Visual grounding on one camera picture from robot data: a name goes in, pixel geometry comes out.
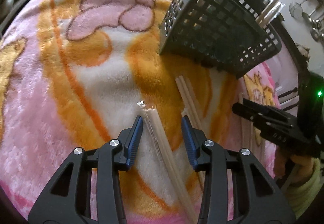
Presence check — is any pink cartoon fleece blanket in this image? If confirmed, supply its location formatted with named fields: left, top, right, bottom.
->
left=1, top=0, right=279, bottom=216

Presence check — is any black plastic utensil basket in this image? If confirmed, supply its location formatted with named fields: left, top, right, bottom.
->
left=159, top=0, right=282, bottom=78

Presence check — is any hanging ladle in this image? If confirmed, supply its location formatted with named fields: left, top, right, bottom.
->
left=302, top=4, right=323, bottom=29

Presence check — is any right hand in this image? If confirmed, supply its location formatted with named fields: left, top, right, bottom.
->
left=274, top=146, right=316, bottom=184

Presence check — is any hanging strainer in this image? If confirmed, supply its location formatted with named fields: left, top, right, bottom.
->
left=288, top=0, right=309, bottom=19

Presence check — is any steel pot on shelf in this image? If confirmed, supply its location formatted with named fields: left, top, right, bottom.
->
left=0, top=0, right=14, bottom=20

